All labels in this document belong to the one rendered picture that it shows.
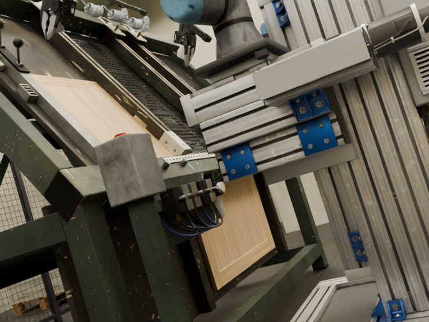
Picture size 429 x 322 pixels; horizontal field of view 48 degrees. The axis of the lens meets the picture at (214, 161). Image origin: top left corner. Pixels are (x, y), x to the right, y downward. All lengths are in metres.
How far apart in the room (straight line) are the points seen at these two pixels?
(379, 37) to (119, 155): 0.73
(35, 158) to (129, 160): 0.34
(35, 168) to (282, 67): 0.81
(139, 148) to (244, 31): 0.43
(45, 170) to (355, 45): 0.94
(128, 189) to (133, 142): 0.13
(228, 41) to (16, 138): 0.71
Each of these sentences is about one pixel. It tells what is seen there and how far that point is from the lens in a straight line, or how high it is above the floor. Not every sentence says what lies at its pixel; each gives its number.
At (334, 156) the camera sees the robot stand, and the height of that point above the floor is 0.70.
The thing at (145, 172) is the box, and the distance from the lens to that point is 1.32.
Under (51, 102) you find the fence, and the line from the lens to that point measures 1.84.
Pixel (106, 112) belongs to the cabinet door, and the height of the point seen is 1.17.
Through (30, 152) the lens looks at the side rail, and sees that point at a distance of 1.54.
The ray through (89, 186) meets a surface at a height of 0.83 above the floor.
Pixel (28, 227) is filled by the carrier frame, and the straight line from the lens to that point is 1.59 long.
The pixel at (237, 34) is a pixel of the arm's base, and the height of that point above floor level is 1.09.
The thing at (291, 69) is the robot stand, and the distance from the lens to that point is 1.13.
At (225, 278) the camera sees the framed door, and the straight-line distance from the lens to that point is 2.50.
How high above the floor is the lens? 0.70
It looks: 4 degrees up
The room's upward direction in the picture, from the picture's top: 17 degrees counter-clockwise
